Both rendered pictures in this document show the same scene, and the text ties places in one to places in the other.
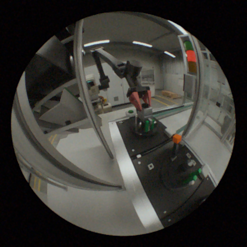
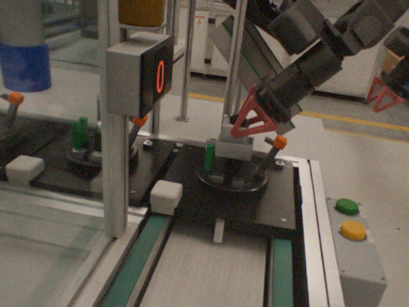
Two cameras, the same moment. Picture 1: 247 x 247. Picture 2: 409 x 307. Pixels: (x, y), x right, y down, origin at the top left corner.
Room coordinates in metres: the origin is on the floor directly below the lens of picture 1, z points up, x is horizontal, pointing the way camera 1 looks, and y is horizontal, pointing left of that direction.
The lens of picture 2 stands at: (0.41, -0.71, 1.33)
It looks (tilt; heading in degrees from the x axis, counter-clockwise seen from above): 27 degrees down; 108
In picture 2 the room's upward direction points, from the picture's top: 7 degrees clockwise
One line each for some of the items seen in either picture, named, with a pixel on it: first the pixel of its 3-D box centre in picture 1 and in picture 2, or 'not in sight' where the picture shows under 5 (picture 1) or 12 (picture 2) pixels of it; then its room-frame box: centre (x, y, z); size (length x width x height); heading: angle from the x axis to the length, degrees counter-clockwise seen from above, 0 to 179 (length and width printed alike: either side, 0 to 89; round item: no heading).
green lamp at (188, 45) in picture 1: (190, 48); not in sight; (0.18, -0.31, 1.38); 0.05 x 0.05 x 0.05
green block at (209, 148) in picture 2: (152, 124); (208, 158); (0.21, -0.12, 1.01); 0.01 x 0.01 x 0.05; 12
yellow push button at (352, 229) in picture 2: not in sight; (352, 231); (0.48, -0.14, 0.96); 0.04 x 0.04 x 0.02
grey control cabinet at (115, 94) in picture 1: (113, 84); not in sight; (3.48, 0.23, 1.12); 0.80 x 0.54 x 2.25; 102
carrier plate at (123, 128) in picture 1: (143, 129); (229, 183); (0.25, -0.10, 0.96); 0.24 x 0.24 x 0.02; 12
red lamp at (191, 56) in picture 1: (192, 57); not in sight; (0.18, -0.31, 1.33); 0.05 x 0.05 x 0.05
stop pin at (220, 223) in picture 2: not in sight; (219, 230); (0.28, -0.22, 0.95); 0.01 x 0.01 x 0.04; 12
